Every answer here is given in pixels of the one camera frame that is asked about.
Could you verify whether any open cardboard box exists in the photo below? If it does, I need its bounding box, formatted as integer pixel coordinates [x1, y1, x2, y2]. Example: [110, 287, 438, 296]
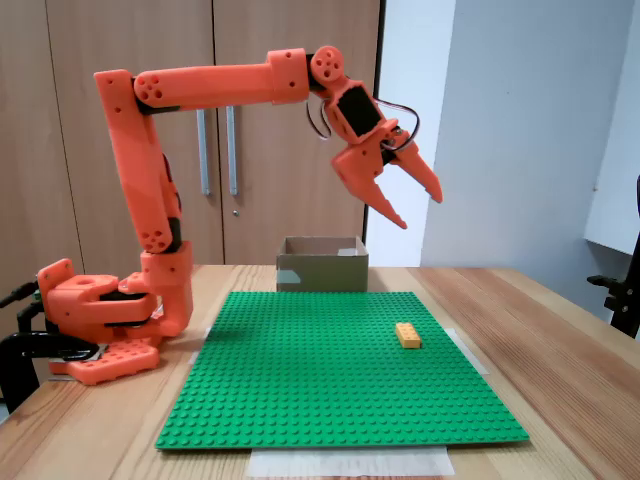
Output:
[275, 235, 371, 294]

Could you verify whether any yellow lego brick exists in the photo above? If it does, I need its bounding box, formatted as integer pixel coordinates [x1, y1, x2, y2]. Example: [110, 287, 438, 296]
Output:
[394, 321, 423, 351]

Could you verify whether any green lego baseplate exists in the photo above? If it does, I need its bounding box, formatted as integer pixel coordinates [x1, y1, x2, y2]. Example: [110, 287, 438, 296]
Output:
[154, 290, 531, 453]

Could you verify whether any brown wooden cabinet door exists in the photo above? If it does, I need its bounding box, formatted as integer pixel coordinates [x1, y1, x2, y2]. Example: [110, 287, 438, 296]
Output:
[0, 0, 84, 301]
[45, 0, 225, 267]
[212, 0, 387, 267]

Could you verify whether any masking tape strip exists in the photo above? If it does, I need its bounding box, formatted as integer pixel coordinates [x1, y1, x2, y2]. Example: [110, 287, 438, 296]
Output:
[448, 326, 492, 378]
[247, 445, 457, 479]
[186, 326, 214, 367]

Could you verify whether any white board panel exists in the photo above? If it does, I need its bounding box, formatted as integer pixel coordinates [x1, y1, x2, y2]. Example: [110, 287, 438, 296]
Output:
[583, 0, 640, 259]

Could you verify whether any black chair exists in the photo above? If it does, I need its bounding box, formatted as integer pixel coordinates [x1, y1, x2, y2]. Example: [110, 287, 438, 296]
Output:
[586, 174, 640, 342]

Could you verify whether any black table clamp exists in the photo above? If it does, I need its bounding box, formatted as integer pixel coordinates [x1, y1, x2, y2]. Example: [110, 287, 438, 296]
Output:
[0, 329, 101, 414]

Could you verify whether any gripper servo cable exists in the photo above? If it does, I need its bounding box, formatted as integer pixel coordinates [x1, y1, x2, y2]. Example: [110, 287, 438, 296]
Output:
[305, 96, 422, 154]

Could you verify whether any silver cabinet door handle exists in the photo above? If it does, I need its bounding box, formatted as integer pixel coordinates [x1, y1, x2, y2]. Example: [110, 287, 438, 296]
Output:
[196, 108, 212, 197]
[225, 105, 240, 197]

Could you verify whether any black cable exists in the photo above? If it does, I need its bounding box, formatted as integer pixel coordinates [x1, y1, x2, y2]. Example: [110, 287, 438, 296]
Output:
[0, 280, 42, 309]
[15, 299, 49, 334]

